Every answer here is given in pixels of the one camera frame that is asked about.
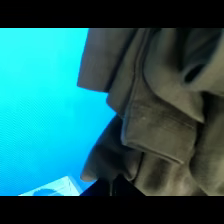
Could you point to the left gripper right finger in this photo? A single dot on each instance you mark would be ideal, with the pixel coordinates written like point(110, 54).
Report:
point(125, 189)

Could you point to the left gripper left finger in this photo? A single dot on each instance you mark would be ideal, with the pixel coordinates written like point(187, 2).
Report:
point(98, 189)

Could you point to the brown shirt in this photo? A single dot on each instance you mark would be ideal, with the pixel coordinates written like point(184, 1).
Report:
point(160, 110)

